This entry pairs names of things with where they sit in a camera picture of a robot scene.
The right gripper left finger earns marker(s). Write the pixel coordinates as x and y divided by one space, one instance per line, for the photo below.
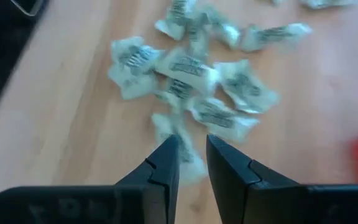
154 199

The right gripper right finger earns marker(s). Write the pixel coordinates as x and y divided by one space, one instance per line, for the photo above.
238 193

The green white sweetener packet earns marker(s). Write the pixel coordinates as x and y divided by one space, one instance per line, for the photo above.
272 35
135 85
221 118
245 87
227 31
197 39
176 18
188 70
132 53
188 168
176 90

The white candy wrapper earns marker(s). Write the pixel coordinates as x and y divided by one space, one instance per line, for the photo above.
325 3

